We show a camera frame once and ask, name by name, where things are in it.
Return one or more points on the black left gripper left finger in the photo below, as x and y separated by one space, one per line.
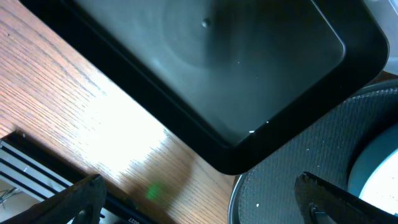
80 203

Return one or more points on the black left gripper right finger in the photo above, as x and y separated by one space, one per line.
322 202

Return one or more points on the clear plastic waste bin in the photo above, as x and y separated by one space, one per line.
385 14

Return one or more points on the round black serving tray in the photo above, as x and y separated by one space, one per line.
327 149

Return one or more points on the blue plate with rice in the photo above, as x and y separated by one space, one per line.
373 177

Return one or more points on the black rectangular tray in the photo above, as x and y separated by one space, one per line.
234 80

